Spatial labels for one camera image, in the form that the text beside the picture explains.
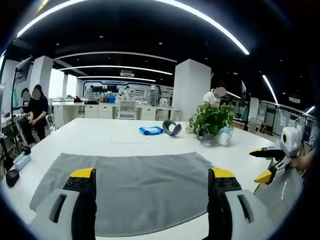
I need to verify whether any white spray bottle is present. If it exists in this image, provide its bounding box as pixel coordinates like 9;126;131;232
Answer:
216;124;235;146

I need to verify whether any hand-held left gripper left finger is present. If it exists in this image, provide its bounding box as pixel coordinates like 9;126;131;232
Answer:
26;167;98;240

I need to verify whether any grey device beside pot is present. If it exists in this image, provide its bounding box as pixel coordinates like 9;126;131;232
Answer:
196;128;216;147

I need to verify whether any person's right hand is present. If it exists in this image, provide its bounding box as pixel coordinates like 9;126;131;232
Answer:
289;155;311;173

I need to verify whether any grey towel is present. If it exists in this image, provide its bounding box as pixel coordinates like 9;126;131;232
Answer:
29;151;215;238

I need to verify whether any white cabinet row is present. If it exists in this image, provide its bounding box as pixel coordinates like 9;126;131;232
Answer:
51;101;181;130

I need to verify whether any green potted plant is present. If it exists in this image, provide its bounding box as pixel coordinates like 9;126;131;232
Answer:
188;104;236;136

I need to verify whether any light blue box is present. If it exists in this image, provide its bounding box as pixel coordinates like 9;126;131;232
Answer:
13;153;32;171

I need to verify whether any white table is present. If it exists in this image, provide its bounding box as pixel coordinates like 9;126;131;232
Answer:
1;117;283;240

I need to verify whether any blue wet wipes packet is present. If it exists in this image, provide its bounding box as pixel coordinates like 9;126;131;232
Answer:
138;126;165;136

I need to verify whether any black tripod stand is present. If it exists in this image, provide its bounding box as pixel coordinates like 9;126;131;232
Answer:
7;66;25;156

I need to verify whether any grey curved headband device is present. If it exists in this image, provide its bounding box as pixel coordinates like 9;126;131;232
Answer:
162;119;183;137

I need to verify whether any black oval case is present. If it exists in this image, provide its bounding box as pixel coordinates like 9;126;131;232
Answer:
5;169;20;188

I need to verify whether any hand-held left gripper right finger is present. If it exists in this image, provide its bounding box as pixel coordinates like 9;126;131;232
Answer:
206;167;276;240

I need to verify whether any white square pillar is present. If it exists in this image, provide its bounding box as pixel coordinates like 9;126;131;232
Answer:
172;58;212;122

